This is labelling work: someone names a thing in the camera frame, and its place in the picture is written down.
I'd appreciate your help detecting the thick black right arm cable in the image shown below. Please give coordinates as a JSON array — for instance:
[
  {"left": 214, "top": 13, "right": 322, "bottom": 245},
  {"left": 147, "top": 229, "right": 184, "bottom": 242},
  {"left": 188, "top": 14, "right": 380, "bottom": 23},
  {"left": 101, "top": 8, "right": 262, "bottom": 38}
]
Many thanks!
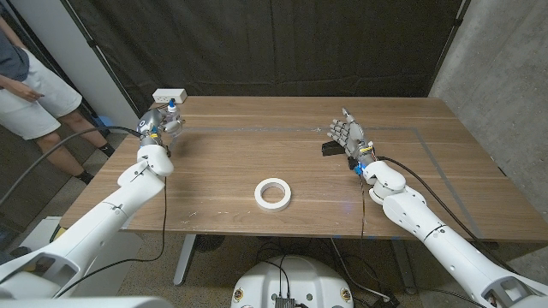
[{"left": 376, "top": 156, "right": 519, "bottom": 275}]

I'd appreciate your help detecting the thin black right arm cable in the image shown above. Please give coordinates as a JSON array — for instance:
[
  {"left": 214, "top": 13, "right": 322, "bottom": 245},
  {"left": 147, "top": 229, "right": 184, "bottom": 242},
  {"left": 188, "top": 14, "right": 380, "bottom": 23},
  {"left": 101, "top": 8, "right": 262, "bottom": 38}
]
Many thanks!
[{"left": 360, "top": 174, "right": 366, "bottom": 240}]

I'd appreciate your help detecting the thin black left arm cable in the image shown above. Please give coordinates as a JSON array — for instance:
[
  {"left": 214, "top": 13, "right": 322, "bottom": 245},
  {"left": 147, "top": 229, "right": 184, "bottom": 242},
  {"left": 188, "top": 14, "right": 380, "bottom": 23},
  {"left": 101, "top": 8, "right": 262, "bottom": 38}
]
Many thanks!
[{"left": 54, "top": 147, "right": 172, "bottom": 299}]

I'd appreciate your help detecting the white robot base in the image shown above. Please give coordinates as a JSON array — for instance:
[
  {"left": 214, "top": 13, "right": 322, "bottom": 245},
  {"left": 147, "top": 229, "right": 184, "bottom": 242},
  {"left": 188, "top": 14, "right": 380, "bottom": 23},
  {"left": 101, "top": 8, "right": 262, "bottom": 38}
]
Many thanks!
[{"left": 230, "top": 255, "right": 354, "bottom": 308}]

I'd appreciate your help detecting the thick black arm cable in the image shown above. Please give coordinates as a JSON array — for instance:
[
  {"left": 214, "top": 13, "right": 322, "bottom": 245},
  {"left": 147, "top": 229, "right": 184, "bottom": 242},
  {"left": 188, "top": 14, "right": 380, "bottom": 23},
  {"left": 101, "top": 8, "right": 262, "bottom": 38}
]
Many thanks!
[
  {"left": 376, "top": 156, "right": 519, "bottom": 275},
  {"left": 0, "top": 125, "right": 145, "bottom": 206}
]

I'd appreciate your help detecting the black backdrop stand pole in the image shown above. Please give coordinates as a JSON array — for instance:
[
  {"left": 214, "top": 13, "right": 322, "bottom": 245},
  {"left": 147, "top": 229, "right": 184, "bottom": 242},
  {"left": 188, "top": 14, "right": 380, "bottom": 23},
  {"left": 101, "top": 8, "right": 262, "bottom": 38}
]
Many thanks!
[
  {"left": 427, "top": 0, "right": 471, "bottom": 98},
  {"left": 59, "top": 0, "right": 143, "bottom": 119}
]

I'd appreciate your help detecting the black stapler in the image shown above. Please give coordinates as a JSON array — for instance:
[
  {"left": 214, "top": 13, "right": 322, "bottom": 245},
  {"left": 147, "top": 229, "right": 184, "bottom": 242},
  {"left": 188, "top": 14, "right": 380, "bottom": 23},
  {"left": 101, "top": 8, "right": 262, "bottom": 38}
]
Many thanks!
[{"left": 321, "top": 139, "right": 346, "bottom": 157}]

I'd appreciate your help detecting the yellow black floor pad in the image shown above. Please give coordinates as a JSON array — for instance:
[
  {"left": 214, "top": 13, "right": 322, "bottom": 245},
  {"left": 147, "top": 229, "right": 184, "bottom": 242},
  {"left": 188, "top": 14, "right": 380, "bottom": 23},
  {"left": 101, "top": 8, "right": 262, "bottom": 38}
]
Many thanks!
[{"left": 50, "top": 225, "right": 72, "bottom": 245}]

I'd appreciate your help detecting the person in white shorts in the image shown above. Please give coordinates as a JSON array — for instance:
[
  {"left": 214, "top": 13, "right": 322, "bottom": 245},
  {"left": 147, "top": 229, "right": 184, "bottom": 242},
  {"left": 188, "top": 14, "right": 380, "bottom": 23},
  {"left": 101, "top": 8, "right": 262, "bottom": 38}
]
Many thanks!
[{"left": 0, "top": 16, "right": 116, "bottom": 186}]

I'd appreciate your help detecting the white table leg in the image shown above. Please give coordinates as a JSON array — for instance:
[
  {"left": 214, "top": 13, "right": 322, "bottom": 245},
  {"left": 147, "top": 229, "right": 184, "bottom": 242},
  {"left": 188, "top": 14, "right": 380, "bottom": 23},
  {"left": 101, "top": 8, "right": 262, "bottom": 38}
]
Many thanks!
[{"left": 173, "top": 234, "right": 198, "bottom": 287}]

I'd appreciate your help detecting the white power strip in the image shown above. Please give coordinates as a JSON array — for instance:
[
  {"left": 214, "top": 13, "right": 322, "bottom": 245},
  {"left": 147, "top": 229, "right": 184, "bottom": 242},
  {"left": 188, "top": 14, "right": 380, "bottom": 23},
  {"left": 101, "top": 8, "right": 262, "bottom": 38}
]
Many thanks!
[{"left": 152, "top": 88, "right": 188, "bottom": 104}]

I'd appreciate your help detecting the black power strip cable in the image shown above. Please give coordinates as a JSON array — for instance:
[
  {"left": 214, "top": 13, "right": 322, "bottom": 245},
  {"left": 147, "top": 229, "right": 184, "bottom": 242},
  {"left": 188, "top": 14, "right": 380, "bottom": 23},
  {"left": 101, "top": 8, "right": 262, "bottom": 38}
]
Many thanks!
[{"left": 147, "top": 98, "right": 176, "bottom": 114}]

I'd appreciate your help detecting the white robot chest shell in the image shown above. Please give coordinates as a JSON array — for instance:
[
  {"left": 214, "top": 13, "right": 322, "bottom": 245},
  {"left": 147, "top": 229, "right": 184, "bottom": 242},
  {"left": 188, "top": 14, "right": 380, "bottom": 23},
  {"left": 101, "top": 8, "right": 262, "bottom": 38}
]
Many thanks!
[{"left": 0, "top": 297, "right": 173, "bottom": 308}]

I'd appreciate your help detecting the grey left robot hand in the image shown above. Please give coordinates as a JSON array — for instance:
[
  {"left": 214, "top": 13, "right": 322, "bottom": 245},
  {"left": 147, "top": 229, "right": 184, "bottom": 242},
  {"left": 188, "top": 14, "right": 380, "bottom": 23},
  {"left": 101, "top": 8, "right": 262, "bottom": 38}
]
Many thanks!
[{"left": 135, "top": 106, "right": 184, "bottom": 149}]

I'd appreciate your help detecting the black round floor stand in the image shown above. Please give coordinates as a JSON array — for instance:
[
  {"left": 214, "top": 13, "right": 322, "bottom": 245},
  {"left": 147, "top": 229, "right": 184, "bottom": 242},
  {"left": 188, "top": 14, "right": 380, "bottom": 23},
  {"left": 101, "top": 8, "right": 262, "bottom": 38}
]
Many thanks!
[{"left": 194, "top": 234, "right": 226, "bottom": 254}]

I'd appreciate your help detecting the grey table leg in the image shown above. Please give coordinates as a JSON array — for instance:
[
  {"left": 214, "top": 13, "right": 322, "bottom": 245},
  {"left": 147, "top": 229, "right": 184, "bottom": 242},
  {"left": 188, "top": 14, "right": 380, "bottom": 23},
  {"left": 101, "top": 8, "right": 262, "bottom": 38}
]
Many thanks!
[{"left": 389, "top": 239, "right": 419, "bottom": 295}]

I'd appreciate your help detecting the white floor cable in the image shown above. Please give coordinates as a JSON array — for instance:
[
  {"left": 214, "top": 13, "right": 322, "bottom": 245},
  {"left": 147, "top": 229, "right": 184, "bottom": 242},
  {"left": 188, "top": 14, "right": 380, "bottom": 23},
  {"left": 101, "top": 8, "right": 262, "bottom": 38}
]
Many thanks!
[{"left": 329, "top": 238, "right": 389, "bottom": 300}]

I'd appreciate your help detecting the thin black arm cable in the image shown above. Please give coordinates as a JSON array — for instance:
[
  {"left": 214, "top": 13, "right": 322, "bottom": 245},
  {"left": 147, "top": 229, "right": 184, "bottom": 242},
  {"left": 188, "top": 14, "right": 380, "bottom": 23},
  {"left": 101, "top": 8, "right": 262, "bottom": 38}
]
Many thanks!
[
  {"left": 360, "top": 174, "right": 366, "bottom": 240},
  {"left": 54, "top": 147, "right": 172, "bottom": 299}
]

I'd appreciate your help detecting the clear glue bottle blue cap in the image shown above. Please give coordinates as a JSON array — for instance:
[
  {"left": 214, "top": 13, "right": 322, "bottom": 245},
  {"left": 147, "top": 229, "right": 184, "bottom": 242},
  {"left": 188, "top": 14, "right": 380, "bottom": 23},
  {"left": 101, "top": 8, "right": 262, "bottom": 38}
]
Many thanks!
[{"left": 165, "top": 98, "right": 182, "bottom": 125}]

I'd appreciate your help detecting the white tape roll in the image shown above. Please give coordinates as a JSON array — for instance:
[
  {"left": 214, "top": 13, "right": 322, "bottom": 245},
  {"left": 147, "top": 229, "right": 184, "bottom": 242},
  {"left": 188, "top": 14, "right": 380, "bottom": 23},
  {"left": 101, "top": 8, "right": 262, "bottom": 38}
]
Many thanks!
[{"left": 253, "top": 177, "right": 293, "bottom": 212}]

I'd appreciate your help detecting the black backdrop curtain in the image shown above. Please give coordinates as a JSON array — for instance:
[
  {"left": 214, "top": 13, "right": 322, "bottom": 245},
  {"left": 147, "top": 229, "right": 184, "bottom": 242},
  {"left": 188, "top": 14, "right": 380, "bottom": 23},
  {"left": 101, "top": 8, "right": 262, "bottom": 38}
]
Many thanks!
[{"left": 59, "top": 0, "right": 466, "bottom": 117}]

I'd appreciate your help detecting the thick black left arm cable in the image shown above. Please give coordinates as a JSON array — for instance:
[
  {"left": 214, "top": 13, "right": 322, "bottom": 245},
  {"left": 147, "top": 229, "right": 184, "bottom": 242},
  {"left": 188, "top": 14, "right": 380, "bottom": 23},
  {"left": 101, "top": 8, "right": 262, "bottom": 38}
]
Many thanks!
[{"left": 0, "top": 125, "right": 145, "bottom": 206}]

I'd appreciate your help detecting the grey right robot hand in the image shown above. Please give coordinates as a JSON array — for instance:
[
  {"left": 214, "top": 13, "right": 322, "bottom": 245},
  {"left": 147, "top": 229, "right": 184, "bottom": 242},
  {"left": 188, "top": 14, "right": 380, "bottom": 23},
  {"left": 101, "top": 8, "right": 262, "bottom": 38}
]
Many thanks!
[{"left": 327, "top": 107, "right": 374, "bottom": 169}]

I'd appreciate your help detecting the black power adapter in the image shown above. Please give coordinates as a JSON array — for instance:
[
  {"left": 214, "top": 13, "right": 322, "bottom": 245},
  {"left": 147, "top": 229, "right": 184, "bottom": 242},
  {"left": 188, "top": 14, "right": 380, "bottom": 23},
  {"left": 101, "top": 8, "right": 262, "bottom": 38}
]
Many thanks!
[{"left": 371, "top": 293, "right": 402, "bottom": 308}]

